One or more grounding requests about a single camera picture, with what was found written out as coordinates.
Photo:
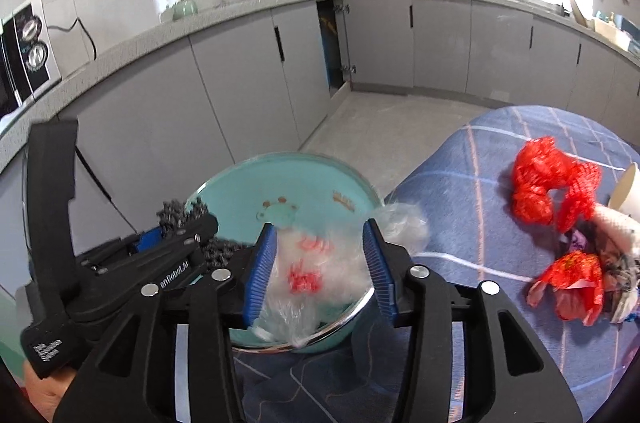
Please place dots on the teal enamel basin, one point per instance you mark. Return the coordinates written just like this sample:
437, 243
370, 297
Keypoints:
310, 183

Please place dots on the blue storage box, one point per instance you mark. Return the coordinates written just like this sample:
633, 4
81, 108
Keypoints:
631, 24

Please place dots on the person's left hand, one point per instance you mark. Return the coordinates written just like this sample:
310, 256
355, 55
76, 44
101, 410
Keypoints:
47, 390

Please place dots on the white microwave oven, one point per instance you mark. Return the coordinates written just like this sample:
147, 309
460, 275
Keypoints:
30, 53

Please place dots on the wooden cutting board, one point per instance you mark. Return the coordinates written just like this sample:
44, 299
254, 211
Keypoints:
577, 10

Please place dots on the grey kitchen counter cabinets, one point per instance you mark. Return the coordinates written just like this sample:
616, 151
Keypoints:
235, 68

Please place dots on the purple wrapper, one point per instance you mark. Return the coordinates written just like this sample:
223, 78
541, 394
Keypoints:
580, 240

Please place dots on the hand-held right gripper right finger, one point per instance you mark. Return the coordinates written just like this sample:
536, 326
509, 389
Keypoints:
379, 275

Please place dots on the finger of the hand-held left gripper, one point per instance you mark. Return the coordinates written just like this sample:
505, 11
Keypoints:
192, 239
149, 240

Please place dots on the white plastic tray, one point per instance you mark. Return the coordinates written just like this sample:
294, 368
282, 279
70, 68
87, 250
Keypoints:
612, 34

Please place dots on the red mesh net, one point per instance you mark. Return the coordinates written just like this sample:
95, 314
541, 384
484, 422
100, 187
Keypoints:
535, 183

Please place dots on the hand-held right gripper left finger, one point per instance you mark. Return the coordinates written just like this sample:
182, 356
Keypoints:
260, 275

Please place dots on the grey steel wool scrubber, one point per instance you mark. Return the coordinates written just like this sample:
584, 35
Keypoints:
179, 212

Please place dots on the teal ceramic teapot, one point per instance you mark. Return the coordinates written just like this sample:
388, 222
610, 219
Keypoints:
185, 9

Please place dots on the red crumpled wrapper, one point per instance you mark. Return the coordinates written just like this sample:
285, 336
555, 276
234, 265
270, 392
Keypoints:
580, 278

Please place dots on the white paper cup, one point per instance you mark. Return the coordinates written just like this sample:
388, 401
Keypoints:
627, 193

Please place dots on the blue plaid tablecloth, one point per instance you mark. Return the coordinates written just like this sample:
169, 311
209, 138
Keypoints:
475, 213

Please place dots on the grey crumpled printed wrapper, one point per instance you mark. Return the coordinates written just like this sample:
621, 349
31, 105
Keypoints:
622, 283

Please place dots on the clear plastic bag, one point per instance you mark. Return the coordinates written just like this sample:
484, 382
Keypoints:
325, 290

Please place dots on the blue plastic container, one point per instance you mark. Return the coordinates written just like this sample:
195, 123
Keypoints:
332, 63

